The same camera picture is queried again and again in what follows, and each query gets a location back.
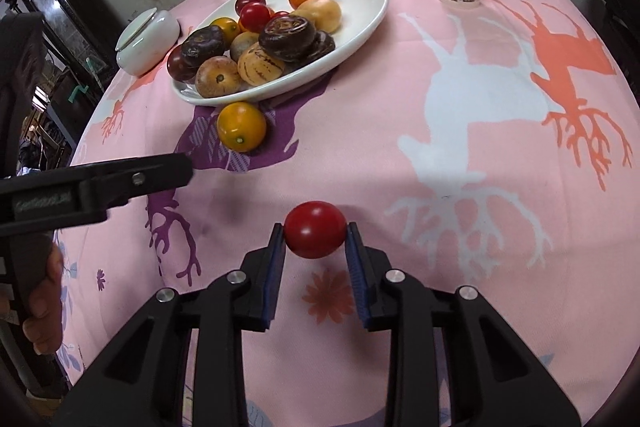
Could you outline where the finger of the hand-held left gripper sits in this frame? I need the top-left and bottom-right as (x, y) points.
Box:
(90, 153), (194, 210)

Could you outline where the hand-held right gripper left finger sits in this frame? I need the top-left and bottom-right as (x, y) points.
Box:
(52, 223), (287, 427)

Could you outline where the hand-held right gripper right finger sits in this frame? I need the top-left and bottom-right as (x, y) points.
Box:
(345, 222), (583, 427)

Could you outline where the orange-yellow tomato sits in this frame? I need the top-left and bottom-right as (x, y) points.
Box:
(216, 102), (268, 152)

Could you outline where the dark purple passion fruit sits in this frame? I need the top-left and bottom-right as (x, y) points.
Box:
(181, 27), (226, 68)

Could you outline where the striped pepino melon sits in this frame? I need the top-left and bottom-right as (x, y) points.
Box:
(237, 46), (286, 86)

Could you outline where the greenish brown round fruit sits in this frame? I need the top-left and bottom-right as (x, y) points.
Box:
(230, 32), (261, 62)

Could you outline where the yellow tomato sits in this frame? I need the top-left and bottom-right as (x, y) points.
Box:
(209, 18), (241, 48)

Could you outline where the dark purple mangosteen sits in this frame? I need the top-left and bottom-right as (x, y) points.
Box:
(258, 15), (317, 62)
(290, 31), (337, 70)

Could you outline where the person's left hand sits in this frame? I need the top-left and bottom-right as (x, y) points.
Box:
(22, 243), (67, 354)

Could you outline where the white ceramic lidded jar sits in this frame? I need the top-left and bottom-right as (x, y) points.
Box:
(116, 8), (180, 76)

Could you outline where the dark wooden cabinet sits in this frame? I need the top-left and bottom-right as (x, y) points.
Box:
(12, 0), (126, 148)

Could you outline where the pink printed tablecloth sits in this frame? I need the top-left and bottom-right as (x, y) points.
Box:
(52, 0), (640, 427)

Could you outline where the tan pepino melon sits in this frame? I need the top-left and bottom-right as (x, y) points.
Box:
(297, 0), (343, 34)

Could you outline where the black angular object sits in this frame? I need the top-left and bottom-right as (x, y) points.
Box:
(592, 0), (640, 58)

